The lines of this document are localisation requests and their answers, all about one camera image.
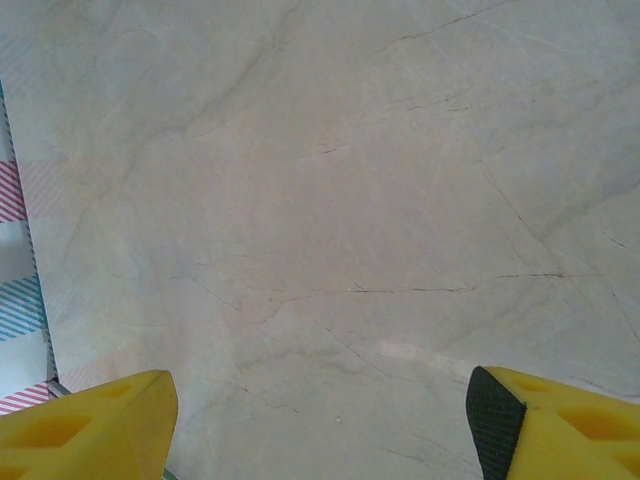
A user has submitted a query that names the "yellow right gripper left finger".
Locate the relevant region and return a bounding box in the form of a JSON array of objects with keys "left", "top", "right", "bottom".
[{"left": 0, "top": 369, "right": 180, "bottom": 480}]

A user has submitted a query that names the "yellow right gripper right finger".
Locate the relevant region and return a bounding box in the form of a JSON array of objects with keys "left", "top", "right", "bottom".
[{"left": 464, "top": 365, "right": 640, "bottom": 480}]

